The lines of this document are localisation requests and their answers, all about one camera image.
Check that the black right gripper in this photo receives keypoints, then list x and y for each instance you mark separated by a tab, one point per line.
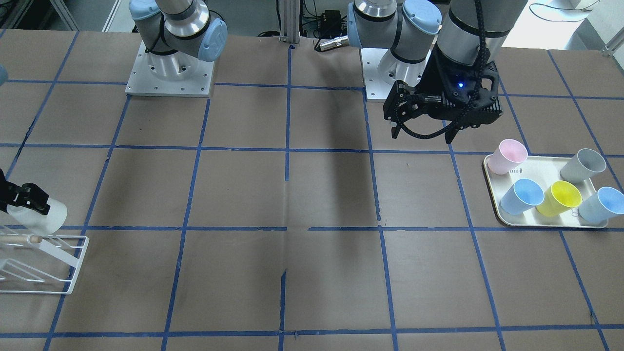
25	196

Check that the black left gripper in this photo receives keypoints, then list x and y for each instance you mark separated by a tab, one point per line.
435	78

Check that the white plastic cup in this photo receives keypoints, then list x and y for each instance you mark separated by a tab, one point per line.
37	223

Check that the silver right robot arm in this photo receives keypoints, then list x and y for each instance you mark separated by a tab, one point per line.
176	32

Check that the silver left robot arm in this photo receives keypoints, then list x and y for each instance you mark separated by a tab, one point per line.
471	31

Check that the pink plastic cup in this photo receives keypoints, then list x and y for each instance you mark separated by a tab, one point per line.
509	154

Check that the yellow plastic cup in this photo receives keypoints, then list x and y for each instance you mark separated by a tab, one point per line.
560	197

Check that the grey plastic cup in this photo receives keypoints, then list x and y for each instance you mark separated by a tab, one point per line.
585	164

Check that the light blue plastic cup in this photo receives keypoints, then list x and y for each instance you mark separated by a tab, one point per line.
606	203

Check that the black power adapter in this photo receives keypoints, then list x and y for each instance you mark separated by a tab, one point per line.
330	19

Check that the white wire drying rack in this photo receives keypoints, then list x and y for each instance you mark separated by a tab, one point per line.
40	264

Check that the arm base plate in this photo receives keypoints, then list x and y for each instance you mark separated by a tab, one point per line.
170	80
378	83

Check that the aluminium frame post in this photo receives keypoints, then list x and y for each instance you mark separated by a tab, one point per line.
289	21

